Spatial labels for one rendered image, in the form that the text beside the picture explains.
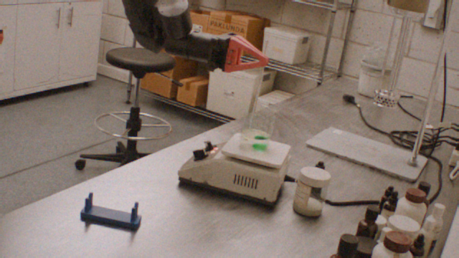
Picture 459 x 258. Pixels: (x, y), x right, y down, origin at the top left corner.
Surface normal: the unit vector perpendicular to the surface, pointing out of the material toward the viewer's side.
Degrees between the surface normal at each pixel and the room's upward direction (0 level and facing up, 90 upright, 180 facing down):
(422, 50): 90
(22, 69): 90
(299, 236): 0
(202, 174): 90
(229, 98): 93
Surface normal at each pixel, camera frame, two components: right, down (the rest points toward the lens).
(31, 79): 0.85, 0.30
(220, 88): -0.50, 0.25
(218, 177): -0.28, 0.28
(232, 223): 0.15, -0.93
